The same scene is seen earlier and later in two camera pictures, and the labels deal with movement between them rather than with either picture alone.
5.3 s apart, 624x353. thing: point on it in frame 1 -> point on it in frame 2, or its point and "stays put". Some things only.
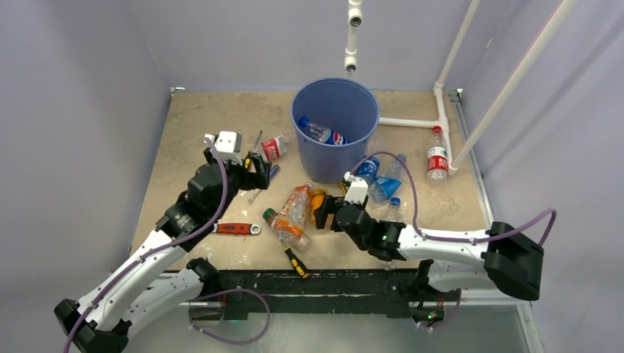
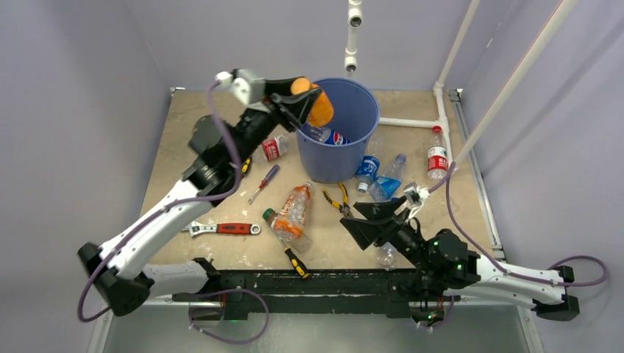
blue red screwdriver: x=272 y=173 stays put
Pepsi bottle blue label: x=322 y=134 stays put
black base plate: x=383 y=293 stays put
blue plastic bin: x=336 y=120 stays put
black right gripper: x=331 y=204 -> x=364 y=231
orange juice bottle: x=317 y=199 -> x=321 y=111
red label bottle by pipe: x=438 y=157 stays put
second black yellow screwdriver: x=298 y=267 stays put
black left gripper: x=258 y=178 -> x=295 y=109
